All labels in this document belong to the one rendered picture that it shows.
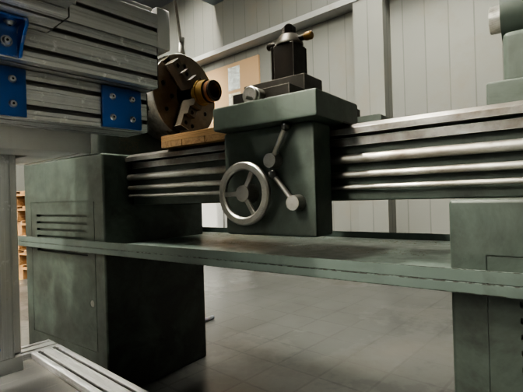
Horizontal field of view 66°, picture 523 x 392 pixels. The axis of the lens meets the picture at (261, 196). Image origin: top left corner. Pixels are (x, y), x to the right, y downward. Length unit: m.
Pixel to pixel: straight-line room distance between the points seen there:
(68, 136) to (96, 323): 0.84
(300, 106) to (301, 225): 0.27
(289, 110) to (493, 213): 0.45
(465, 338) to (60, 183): 1.45
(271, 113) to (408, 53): 3.29
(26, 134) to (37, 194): 1.00
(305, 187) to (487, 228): 0.37
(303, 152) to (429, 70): 3.18
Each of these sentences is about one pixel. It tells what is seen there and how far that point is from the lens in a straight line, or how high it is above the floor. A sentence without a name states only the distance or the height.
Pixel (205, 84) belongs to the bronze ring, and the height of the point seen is 1.09.
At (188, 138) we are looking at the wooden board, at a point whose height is 0.88.
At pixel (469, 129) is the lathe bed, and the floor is 0.82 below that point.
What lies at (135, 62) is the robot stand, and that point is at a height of 0.98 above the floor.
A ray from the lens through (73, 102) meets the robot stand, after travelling 0.89.
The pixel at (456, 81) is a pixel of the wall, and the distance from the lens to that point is 3.95.
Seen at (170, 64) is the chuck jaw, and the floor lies 1.17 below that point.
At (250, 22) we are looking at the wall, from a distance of 5.46.
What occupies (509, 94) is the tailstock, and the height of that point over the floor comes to 0.89.
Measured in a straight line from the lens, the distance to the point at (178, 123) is 1.51.
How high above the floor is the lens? 0.70
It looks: level
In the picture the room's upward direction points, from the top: 2 degrees counter-clockwise
